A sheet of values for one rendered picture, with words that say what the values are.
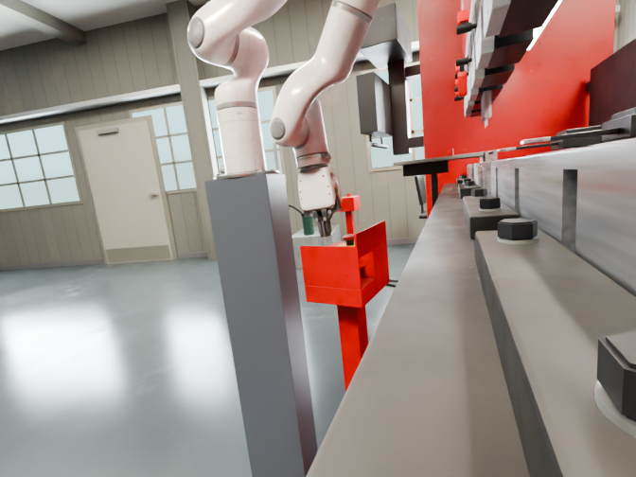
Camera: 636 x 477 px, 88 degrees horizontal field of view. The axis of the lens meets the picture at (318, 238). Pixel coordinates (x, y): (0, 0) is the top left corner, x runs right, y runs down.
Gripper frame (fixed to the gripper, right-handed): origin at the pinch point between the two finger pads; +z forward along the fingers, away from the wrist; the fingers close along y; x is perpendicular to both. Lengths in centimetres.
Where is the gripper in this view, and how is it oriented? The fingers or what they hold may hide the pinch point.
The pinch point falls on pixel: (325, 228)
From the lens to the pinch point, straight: 84.4
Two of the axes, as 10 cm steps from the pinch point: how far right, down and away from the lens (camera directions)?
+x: -5.0, 1.9, -8.5
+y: -8.5, 0.9, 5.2
